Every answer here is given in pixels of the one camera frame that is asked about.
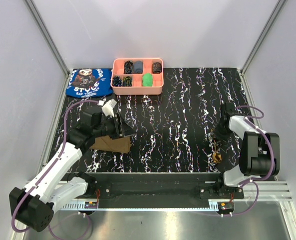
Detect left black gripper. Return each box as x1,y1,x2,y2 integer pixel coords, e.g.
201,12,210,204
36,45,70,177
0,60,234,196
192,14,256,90
93,112,137,140

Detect brown cloth napkin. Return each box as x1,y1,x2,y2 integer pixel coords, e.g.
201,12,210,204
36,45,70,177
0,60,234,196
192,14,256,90
89,136,131,154

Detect gold spoon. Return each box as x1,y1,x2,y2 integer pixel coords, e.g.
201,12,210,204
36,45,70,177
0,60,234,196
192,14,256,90
212,149,222,164

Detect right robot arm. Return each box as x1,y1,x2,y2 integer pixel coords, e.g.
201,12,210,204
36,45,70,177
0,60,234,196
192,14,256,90
210,102,280,198

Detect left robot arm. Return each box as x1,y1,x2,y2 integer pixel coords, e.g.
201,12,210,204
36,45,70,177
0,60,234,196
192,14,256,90
9,110,136,233

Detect black marble pattern mat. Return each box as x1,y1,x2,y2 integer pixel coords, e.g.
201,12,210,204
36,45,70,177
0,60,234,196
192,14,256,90
45,67,276,182

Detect black blue rolled sock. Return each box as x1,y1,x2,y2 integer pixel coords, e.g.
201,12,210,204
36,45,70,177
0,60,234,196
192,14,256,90
112,75,122,87

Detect pink compartment tray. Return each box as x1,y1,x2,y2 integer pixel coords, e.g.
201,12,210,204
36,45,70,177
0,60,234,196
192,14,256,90
110,58,164,95

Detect green rolled sock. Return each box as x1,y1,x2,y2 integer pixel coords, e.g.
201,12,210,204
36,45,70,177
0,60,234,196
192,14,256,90
142,73,153,87

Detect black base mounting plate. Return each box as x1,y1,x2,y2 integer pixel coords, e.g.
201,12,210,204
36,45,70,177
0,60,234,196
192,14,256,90
91,172,244,211

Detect blue printed t-shirt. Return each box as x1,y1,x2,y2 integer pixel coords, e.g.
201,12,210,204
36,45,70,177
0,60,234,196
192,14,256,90
65,68,113,99

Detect black yellow rolled sock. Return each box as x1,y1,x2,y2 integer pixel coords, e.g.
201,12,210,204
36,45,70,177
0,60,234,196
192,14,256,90
124,60,133,74

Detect grey rolled sock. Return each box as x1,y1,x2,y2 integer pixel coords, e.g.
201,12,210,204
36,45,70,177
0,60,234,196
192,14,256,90
133,60,143,74

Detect dark patterned rolled sock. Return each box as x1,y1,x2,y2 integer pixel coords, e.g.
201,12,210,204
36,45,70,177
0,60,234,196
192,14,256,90
152,62,162,74

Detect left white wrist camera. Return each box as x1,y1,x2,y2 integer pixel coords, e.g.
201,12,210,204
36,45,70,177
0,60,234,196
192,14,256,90
98,99,117,118

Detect left aluminium frame post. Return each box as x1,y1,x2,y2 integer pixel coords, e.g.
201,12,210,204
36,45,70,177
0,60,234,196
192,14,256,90
22,0,70,75

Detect aluminium frame post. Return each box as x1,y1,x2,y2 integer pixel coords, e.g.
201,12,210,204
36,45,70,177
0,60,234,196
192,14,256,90
240,0,288,75
22,0,70,75

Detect right aluminium frame post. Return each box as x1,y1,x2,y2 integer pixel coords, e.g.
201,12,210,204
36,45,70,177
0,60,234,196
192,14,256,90
240,0,288,75

